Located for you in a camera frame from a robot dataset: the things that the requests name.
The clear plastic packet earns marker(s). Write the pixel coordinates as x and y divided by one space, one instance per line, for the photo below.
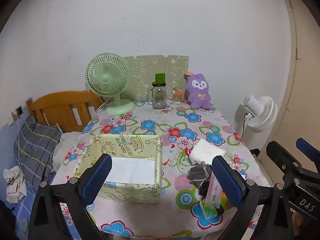
212 195

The small clear jar orange lid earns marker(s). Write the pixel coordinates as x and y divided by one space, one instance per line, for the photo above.
176 98

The wall socket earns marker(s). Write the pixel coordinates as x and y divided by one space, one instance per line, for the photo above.
19 110

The yellow printed storage box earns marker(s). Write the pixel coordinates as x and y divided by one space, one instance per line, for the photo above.
130 142

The blue printed bed sheet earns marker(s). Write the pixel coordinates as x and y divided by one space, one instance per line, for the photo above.
22 217

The wooden headboard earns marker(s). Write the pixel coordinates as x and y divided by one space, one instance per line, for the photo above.
57 100

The white fabric bag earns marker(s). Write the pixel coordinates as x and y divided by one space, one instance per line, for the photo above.
206 151

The beige door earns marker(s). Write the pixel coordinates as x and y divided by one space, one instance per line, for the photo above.
307 80

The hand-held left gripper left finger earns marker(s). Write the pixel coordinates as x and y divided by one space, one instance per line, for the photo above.
96 180

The glass mug jar green lid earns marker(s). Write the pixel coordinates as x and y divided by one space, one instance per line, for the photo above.
158 97

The grey plaid pillow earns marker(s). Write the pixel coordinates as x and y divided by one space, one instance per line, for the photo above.
35 145

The floral tablecloth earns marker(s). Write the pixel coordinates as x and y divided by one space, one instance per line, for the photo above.
160 127

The white fan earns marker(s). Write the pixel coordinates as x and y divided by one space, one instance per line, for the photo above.
262 112

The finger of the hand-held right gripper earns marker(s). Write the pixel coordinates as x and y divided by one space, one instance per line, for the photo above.
282 157
308 148

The green desk fan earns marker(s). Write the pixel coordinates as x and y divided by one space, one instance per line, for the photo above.
107 77

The purple plush bunny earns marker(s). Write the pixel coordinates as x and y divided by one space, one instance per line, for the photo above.
198 95

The green cartoon printed board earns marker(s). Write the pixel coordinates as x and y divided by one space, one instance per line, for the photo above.
150 65

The crumpled white cloth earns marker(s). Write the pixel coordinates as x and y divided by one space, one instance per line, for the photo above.
15 187

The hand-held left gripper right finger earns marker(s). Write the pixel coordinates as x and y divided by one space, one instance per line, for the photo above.
228 180

